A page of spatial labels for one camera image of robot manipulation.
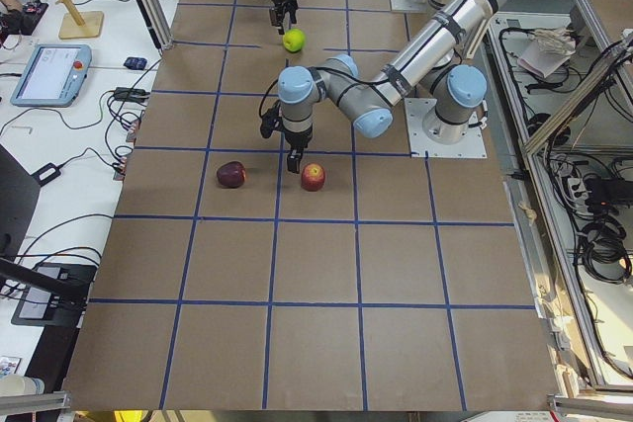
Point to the red yellow apple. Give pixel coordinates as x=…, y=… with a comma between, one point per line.
x=313, y=177

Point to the green apple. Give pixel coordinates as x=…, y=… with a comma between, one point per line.
x=293, y=40

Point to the dark red apple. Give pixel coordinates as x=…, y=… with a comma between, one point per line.
x=231, y=174

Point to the small blue device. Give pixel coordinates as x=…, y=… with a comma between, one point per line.
x=135, y=63

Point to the wooden mug tree stand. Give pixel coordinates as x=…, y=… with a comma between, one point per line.
x=77, y=25

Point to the near teach pendant tablet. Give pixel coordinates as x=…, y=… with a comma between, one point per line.
x=53, y=76

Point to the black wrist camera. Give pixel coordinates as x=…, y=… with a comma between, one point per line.
x=271, y=121

